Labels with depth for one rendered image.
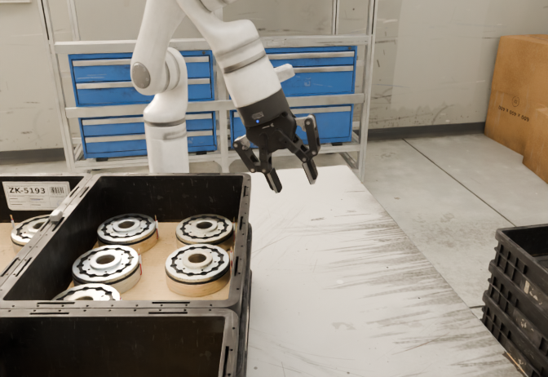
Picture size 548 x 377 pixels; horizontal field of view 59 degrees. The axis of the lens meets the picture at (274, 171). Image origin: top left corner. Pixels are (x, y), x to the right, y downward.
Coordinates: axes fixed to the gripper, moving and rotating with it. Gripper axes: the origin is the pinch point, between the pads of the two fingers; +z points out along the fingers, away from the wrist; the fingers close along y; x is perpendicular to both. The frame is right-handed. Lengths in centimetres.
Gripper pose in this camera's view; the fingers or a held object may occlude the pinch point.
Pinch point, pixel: (293, 178)
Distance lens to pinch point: 77.0
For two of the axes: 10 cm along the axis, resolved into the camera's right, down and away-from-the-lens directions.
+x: 2.7, -4.3, 8.6
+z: 3.8, 8.7, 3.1
